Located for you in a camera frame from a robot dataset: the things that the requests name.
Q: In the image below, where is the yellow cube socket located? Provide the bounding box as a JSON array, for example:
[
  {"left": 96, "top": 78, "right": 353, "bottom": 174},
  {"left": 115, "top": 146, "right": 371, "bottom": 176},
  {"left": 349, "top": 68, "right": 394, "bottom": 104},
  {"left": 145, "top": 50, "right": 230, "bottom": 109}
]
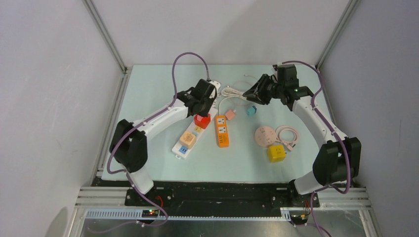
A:
[{"left": 267, "top": 145, "right": 286, "bottom": 163}]

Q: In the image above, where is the beige dragon cube adapter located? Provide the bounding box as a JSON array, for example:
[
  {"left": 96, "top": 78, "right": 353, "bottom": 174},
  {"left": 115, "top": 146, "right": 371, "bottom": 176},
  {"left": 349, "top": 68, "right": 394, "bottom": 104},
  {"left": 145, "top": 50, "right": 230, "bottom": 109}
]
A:
[{"left": 179, "top": 131, "right": 197, "bottom": 149}]

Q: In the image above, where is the white multicolour power strip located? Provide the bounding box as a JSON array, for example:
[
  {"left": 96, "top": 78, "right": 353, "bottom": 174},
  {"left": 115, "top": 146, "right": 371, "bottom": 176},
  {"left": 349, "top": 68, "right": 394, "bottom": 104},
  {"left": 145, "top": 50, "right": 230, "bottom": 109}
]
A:
[{"left": 171, "top": 108, "right": 218, "bottom": 159}]

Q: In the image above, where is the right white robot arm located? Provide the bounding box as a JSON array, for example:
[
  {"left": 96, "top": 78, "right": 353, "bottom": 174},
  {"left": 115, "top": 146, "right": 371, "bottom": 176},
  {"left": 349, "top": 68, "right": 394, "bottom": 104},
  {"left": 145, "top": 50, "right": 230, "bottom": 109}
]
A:
[{"left": 243, "top": 60, "right": 361, "bottom": 206}]

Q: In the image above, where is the red cube socket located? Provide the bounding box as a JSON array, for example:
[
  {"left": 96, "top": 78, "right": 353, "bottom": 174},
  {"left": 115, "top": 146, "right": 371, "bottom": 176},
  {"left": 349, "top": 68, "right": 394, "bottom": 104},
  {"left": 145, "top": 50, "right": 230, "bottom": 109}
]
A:
[{"left": 194, "top": 114, "right": 211, "bottom": 129}]

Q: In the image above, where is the teal small charger plug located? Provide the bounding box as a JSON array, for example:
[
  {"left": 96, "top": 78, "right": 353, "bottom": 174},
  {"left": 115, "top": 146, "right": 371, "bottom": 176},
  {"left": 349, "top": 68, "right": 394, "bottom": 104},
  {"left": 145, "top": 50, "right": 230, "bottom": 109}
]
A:
[{"left": 246, "top": 106, "right": 257, "bottom": 116}]

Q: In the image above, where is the salmon pink charger plug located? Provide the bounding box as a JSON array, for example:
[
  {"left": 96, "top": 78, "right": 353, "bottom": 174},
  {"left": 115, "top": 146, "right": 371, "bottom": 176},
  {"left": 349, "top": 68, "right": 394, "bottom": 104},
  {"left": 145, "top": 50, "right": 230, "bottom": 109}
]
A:
[{"left": 224, "top": 109, "right": 236, "bottom": 120}]

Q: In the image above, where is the pink round power strip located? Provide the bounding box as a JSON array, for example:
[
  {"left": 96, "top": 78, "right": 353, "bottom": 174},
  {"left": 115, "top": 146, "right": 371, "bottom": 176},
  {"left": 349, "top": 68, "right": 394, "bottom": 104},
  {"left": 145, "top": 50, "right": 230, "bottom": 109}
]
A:
[{"left": 254, "top": 126, "right": 278, "bottom": 148}]

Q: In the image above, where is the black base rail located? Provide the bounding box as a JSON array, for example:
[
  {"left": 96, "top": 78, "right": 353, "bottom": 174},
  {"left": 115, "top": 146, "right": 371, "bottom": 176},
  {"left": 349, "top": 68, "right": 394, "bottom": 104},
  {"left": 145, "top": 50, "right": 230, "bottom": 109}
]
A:
[{"left": 125, "top": 181, "right": 320, "bottom": 218}]

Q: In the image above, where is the orange power strip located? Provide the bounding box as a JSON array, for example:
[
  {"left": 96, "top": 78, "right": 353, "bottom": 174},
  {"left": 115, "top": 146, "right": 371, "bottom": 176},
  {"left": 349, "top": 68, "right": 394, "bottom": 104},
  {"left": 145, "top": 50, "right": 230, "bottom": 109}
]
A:
[{"left": 215, "top": 116, "right": 230, "bottom": 148}]

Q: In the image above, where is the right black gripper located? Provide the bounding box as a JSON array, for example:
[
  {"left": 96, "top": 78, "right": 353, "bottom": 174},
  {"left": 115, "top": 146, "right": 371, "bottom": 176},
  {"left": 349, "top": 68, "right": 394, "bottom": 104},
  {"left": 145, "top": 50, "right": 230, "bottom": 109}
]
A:
[{"left": 243, "top": 74, "right": 284, "bottom": 105}]

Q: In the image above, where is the white bundled cable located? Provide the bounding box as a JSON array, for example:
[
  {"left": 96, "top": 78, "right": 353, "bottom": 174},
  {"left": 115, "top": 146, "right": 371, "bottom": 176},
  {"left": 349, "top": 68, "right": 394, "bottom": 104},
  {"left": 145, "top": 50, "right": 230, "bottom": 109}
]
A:
[{"left": 217, "top": 86, "right": 250, "bottom": 114}]

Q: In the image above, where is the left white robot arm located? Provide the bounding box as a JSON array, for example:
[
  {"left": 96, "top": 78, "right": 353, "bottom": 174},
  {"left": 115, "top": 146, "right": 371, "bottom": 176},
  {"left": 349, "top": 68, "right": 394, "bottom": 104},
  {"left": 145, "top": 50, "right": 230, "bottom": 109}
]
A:
[{"left": 109, "top": 79, "right": 221, "bottom": 205}]

